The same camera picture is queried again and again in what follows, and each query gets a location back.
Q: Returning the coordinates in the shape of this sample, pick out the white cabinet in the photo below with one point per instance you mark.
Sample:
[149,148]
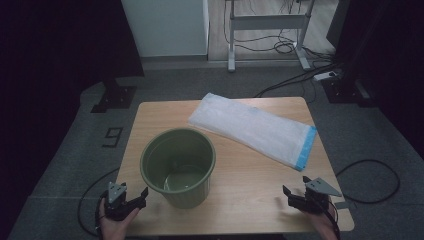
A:
[166,26]

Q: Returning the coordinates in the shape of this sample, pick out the white power strip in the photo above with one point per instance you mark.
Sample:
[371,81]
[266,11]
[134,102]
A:
[323,76]

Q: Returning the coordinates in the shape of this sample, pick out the grey tape piece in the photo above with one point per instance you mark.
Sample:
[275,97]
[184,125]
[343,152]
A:
[341,205]

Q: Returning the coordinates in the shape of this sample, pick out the person's right hand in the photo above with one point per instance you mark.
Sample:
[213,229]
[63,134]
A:
[321,226]

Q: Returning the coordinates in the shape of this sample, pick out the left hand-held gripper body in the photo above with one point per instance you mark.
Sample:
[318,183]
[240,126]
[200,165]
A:
[116,195]

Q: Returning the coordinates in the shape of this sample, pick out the white plastic bag blue band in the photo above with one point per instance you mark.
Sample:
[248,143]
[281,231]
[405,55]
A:
[253,130]

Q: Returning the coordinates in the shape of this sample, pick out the dark curtain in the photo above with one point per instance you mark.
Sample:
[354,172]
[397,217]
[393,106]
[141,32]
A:
[383,50]
[50,50]

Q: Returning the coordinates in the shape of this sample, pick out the green plastic bucket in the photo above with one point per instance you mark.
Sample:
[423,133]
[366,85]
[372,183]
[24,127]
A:
[186,200]

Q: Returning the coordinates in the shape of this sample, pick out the black stand base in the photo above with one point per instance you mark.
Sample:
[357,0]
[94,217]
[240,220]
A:
[340,91]
[116,96]

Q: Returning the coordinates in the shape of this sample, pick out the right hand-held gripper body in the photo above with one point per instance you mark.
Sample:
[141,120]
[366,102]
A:
[313,200]

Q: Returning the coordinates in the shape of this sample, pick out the person's left hand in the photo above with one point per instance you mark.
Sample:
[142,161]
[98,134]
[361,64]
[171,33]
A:
[113,230]

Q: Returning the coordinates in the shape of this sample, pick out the white metal desk frame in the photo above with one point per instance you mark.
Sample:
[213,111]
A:
[266,21]

